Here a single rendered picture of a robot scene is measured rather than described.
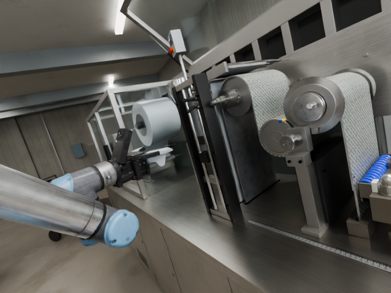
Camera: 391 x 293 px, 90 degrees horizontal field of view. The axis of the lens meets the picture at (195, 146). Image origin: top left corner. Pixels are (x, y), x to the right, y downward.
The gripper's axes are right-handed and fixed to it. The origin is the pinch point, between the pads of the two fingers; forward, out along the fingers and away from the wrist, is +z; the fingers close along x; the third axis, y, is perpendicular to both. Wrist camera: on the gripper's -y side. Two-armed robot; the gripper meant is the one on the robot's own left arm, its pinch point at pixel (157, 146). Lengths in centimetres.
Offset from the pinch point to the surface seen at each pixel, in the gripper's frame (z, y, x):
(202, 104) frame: 7.0, -12.9, 18.1
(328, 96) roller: 10, -10, 53
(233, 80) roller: 19.4, -19.2, 24.0
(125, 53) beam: 237, -135, -318
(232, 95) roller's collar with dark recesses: 14.3, -14.1, 25.6
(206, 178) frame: 10.9, 16.3, 11.7
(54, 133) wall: 218, 17, -819
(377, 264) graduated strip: 0, 25, 62
